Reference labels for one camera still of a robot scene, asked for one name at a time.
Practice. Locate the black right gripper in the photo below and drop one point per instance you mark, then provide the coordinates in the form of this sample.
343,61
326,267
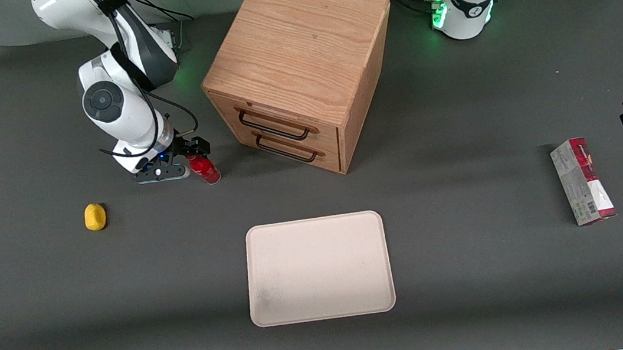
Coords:
187,149

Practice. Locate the red coke bottle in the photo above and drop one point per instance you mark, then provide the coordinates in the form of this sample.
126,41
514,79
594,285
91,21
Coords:
207,170

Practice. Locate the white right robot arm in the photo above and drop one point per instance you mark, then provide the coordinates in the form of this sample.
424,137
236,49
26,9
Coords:
125,111

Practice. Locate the white rectangular tray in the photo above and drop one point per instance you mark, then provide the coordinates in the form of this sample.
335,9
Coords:
318,269

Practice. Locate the yellow rounded toy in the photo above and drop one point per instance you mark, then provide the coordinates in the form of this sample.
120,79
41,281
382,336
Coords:
95,217

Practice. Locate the wooden drawer cabinet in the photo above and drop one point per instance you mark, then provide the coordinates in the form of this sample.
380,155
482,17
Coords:
296,46

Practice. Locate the grey and red carton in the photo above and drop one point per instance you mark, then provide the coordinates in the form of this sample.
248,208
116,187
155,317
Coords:
583,183

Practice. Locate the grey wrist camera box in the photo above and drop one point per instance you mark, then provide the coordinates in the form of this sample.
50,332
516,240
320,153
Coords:
166,174

